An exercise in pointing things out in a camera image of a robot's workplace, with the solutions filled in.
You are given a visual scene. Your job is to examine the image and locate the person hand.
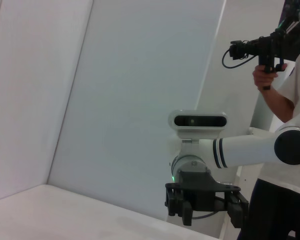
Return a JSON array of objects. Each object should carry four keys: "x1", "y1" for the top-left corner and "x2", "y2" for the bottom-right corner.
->
[{"x1": 252, "y1": 63, "x2": 288, "y2": 92}]

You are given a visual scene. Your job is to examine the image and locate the person bare forearm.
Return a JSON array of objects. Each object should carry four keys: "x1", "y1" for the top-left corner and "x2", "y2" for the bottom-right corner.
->
[{"x1": 258, "y1": 83, "x2": 296, "y2": 124}]

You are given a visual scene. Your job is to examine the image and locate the dark right gripper cable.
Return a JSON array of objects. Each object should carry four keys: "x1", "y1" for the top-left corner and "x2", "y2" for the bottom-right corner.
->
[{"x1": 191, "y1": 210, "x2": 220, "y2": 221}]

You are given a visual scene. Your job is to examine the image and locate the black handheld camera rig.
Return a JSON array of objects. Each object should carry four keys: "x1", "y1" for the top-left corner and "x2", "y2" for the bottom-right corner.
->
[{"x1": 221, "y1": 0, "x2": 300, "y2": 91}]

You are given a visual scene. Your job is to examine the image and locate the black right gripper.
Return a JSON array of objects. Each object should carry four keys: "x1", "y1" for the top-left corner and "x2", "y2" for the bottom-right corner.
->
[{"x1": 164, "y1": 169, "x2": 250, "y2": 230}]

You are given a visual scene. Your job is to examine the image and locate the person dark trousers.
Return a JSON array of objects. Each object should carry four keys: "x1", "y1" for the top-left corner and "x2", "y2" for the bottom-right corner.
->
[{"x1": 237, "y1": 178, "x2": 300, "y2": 240}]

